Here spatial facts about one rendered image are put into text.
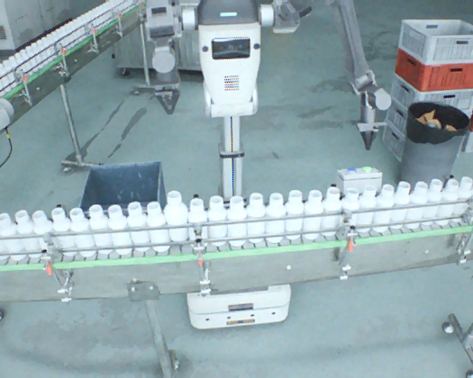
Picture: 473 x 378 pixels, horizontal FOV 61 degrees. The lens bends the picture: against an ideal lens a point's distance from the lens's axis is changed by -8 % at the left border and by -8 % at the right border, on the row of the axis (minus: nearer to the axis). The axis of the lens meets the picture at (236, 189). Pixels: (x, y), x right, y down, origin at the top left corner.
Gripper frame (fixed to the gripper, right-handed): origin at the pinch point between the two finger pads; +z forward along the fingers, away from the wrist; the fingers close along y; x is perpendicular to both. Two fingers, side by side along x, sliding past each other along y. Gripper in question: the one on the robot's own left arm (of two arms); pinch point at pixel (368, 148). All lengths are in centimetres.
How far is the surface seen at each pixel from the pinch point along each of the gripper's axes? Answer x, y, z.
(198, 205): -16, -59, 10
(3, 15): 501, -331, -120
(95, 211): -16, -90, 9
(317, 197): -20.3, -24.0, 9.1
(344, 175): -4.4, -10.0, 8.1
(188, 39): 351, -60, -51
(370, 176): -4.6, -0.6, 9.1
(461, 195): -18.8, 27.2, 13.7
